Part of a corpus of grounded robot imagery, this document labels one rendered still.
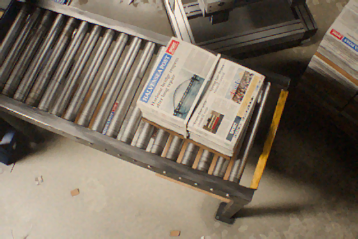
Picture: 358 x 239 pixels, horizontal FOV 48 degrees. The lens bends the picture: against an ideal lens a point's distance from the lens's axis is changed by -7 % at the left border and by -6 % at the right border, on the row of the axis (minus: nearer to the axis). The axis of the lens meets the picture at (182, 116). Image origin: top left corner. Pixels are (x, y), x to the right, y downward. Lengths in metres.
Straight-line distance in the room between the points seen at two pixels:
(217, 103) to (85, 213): 1.27
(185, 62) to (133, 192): 1.12
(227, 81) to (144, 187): 1.12
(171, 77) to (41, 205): 1.35
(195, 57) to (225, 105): 0.21
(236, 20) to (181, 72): 1.14
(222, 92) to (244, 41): 1.05
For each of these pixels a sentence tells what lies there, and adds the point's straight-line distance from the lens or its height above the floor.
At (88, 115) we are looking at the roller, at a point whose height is 0.80.
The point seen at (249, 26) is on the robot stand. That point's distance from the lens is 2.59.
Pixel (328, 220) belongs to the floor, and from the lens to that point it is 2.56.
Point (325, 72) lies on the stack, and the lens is 2.18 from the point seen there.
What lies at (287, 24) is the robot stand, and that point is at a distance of 2.63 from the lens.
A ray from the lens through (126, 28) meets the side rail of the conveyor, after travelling 1.89.
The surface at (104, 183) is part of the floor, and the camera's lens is 2.49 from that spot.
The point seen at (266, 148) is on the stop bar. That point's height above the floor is 0.82.
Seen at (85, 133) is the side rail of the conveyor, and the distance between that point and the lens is 1.73.
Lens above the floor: 2.42
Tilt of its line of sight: 72 degrees down
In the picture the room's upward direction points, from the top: 2 degrees counter-clockwise
